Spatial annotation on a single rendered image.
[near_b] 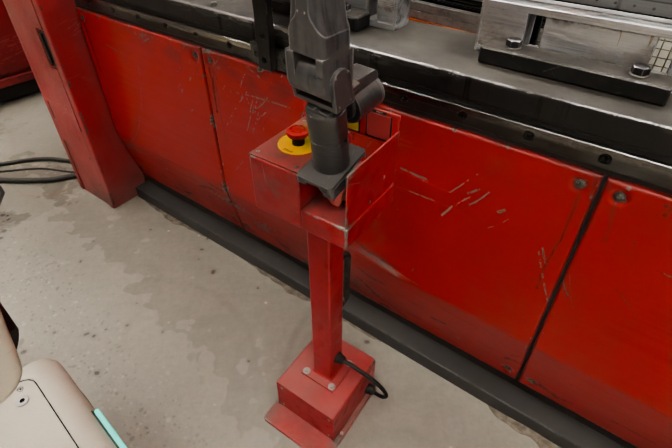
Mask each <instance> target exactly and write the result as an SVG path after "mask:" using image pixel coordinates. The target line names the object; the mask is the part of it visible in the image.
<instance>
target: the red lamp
mask: <svg viewBox="0 0 672 448"><path fill-rule="evenodd" d="M390 125H391V118H390V117H386V116H383V115H380V114H377V113H373V112H369V113H368V114H367V133H366V134H368V135H371V136H374V137H377V138H380V139H383V140H386V141H387V140H389V137H390Z"/></svg>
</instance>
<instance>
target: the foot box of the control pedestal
mask: <svg viewBox="0 0 672 448"><path fill-rule="evenodd" d="M342 353H343V355H344V356H345V357H346V358H347V359H349V360H350V361H352V362H354V365H356V366H357V367H359V368H360V369H362V370H363V371H365V372H366V373H367V374H369V375H370V376H372V377H373V378H374V372H375V361H376V360H375V359H374V358H373V357H371V356H369V355H367V354H366V353H364V352H362V351H361V350H359V349H357V348H355V347H354V346H352V345H350V344H349V343H347V342H345V341H343V340H342ZM312 358H313V339H312V340H311V342H310V343H309V344H308V345H307V346H306V348H305V349H304V350H303V351H302V352H301V353H300V355H299V356H298V357H297V358H296V359H295V361H294V362H293V363H292V364H291V365H290V367H289V368H288V369H287V370H286V371H285V372H284V374H283V375H282V376H281V377H280V378H279V380H278V381H277V382H276V383H277V389H278V396H279V398H278V399H277V401H276V402H275V403H274V404H273V405H272V407H271V408H270V409H269V410H268V412H267V413H266V414H265V416H264V419H265V421H266V422H267V423H269V424H270V425H271V426H273V427H274V428H275V429H277V430H278V431H279V432H281V433H282V434H283V435H285V436H286V437H288V438H289V439H290V440H292V441H293V442H294V443H296V444H297V445H298V446H300V447H301V448H337V447H338V446H339V444H340V443H341V441H342V440H343V438H344V437H345V435H346V433H347V432H348V430H349V429H350V427H351V426H352V424H353V423H354V421H355V420H356V418H357V417H358V415H359V414H360V412H361V411H362V409H363V408H364V406H365V405H366V403H367V402H368V400H369V399H370V397H371V395H369V394H365V389H366V387H367V385H368V384H369V383H371V384H372V386H373V387H374V388H375V389H376V388H377V386H376V385H375V384H374V383H372V382H371V381H370V380H369V379H367V378H366V377H364V376H363V375H361V374H360V373H358V372H357V371H355V370H354V369H353V368H351V369H350V371H349V372H348V373H347V375H346V376H345V378H344V379H343V380H342V382H341V383H340V384H339V386H338V387H337V389H336V390H335V391H334V393H331V392H330V391H328V390H327V389H325V388H324V387H322V386H321V385H319V384H317V383H316V382H314V381H313V380H311V379H310V378H308V377H307V376H305V375H304V374H302V373H301V372H302V370H303V369H304V368H305V367H306V365H307V364H308V363H309V362H310V360H311V359H312Z"/></svg>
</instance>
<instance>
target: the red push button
mask: <svg viewBox="0 0 672 448"><path fill-rule="evenodd" d="M286 135H287V136H288V138H290V139H292V145H294V146H297V147H299V146H303V145H304V144H305V138H307V137H308V135H309V132H308V128H307V127H306V126H303V125H294V126H291V127H289V128H288V129H287V131H286Z"/></svg>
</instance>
